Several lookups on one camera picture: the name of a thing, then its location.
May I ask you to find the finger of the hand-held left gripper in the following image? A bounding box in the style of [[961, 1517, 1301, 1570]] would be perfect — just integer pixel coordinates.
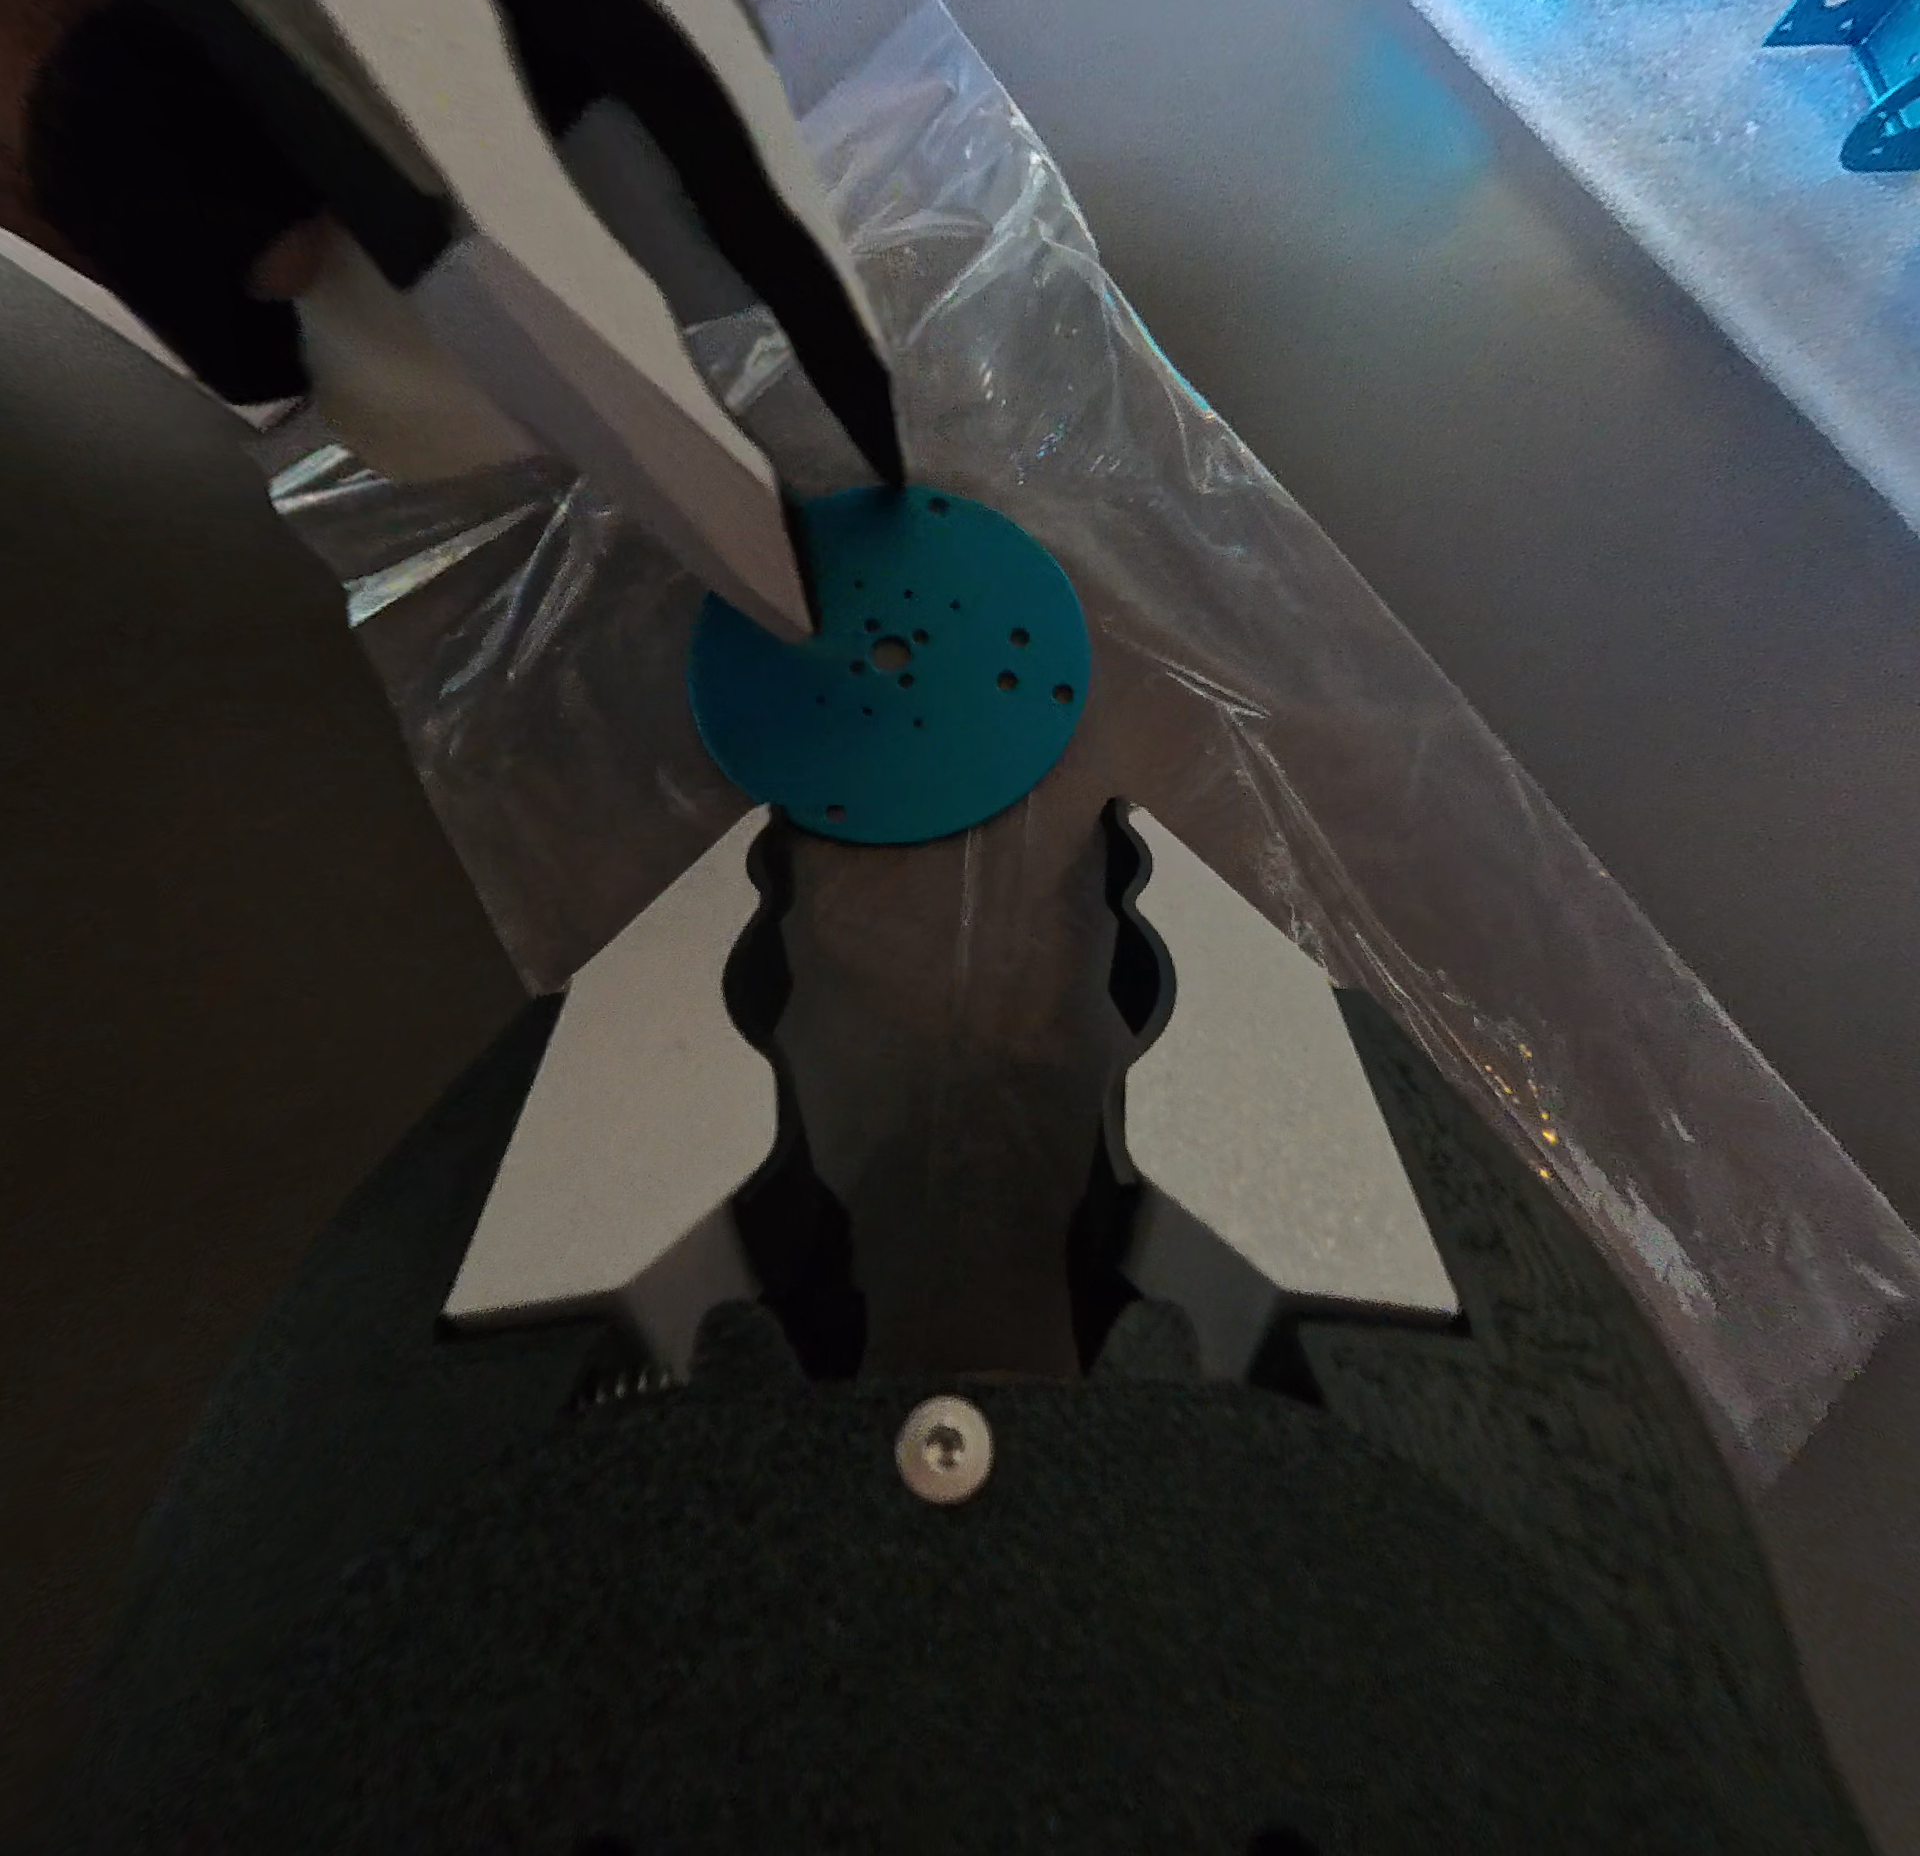
[[254, 0, 820, 642], [462, 0, 906, 490]]

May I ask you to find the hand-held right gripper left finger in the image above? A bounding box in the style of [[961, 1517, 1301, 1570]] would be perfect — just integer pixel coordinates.
[[441, 806, 873, 1388]]

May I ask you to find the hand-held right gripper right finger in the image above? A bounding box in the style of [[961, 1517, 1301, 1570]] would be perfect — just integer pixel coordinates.
[[1054, 797, 1467, 1388]]

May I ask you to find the clear plastic bag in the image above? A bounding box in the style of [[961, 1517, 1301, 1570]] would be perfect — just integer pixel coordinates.
[[270, 0, 1920, 1490]]

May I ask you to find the blue perforated round metal plate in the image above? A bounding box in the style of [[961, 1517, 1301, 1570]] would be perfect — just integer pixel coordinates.
[[688, 484, 1094, 845]]

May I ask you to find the grey desk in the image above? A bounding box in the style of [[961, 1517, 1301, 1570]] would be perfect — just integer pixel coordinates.
[[0, 0, 1920, 1663]]

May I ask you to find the small light blue bracket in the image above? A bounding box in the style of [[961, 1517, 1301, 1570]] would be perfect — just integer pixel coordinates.
[[1762, 0, 1920, 182]]

